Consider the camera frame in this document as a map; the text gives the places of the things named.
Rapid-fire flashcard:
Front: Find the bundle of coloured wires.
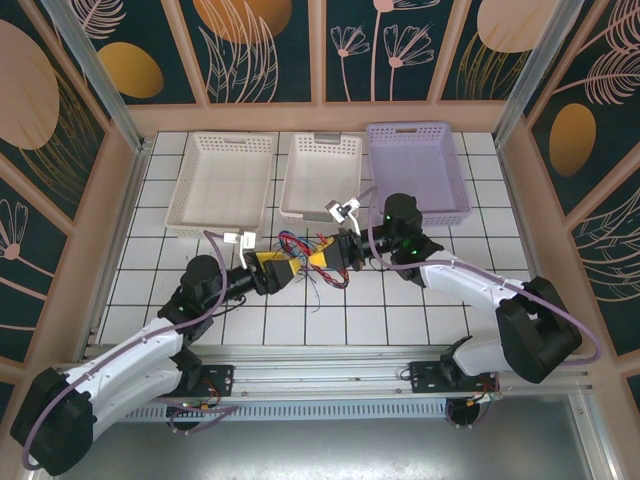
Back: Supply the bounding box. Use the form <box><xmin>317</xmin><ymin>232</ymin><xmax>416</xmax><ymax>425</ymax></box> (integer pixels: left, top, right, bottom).
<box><xmin>312</xmin><ymin>264</ymin><xmax>351</xmax><ymax>290</ymax></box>

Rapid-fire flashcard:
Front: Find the thin black wire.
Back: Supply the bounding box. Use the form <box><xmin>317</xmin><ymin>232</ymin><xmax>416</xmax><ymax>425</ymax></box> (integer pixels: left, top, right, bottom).
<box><xmin>297</xmin><ymin>269</ymin><xmax>326</xmax><ymax>312</ymax></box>

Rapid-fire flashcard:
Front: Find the lilac perforated basket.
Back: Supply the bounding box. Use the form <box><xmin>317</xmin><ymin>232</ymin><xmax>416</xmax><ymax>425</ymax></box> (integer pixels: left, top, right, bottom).
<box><xmin>365</xmin><ymin>122</ymin><xmax>475</xmax><ymax>229</ymax></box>

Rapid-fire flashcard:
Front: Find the wide white perforated basket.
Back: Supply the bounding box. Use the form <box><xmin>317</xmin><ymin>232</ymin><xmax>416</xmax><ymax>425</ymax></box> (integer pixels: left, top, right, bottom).
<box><xmin>164</xmin><ymin>130</ymin><xmax>275</xmax><ymax>240</ymax></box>

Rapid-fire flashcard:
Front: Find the grey metal plate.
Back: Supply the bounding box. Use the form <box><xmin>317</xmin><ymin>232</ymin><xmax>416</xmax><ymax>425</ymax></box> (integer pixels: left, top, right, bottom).
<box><xmin>49</xmin><ymin>394</ymin><xmax>609</xmax><ymax>480</ymax></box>

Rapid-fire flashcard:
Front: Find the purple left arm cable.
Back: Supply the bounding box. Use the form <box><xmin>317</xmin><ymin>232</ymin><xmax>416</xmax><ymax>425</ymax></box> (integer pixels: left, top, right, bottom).
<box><xmin>22</xmin><ymin>228</ymin><xmax>241</xmax><ymax>474</ymax></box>

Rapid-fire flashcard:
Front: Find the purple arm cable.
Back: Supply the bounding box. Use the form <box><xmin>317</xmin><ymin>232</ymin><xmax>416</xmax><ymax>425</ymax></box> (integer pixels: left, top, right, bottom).
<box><xmin>22</xmin><ymin>228</ymin><xmax>241</xmax><ymax>474</ymax></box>
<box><xmin>358</xmin><ymin>185</ymin><xmax>600</xmax><ymax>364</ymax></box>

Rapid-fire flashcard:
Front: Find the white basket with grey handles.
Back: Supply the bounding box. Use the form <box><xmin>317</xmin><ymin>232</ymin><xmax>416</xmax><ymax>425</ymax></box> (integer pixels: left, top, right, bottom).
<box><xmin>278</xmin><ymin>132</ymin><xmax>364</xmax><ymax>224</ymax></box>

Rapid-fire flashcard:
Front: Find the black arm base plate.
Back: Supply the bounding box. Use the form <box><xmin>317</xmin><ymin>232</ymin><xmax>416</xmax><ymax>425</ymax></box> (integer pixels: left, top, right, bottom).
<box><xmin>199</xmin><ymin>363</ymin><xmax>236</xmax><ymax>399</ymax></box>
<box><xmin>407</xmin><ymin>360</ymin><xmax>446</xmax><ymax>396</ymax></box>

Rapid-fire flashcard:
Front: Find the aluminium mounting rail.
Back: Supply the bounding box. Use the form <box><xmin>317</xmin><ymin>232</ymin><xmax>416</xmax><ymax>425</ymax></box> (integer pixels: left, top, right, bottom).
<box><xmin>57</xmin><ymin>344</ymin><xmax>594</xmax><ymax>401</ymax></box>

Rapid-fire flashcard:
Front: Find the grey slotted cable duct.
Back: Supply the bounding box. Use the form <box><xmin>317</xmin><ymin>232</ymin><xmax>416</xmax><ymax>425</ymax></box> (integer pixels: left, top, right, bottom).
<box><xmin>119</xmin><ymin>399</ymin><xmax>451</xmax><ymax>424</ymax></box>

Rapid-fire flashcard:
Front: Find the aluminium frame post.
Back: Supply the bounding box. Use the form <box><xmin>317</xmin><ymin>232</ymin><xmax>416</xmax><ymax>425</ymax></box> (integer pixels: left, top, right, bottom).
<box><xmin>492</xmin><ymin>0</ymin><xmax>584</xmax><ymax>146</ymax></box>
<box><xmin>42</xmin><ymin>0</ymin><xmax>151</xmax><ymax>156</ymax></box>

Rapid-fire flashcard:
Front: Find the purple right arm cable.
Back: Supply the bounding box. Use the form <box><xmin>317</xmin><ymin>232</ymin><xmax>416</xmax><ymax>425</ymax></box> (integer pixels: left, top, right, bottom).
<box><xmin>358</xmin><ymin>185</ymin><xmax>600</xmax><ymax>364</ymax></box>

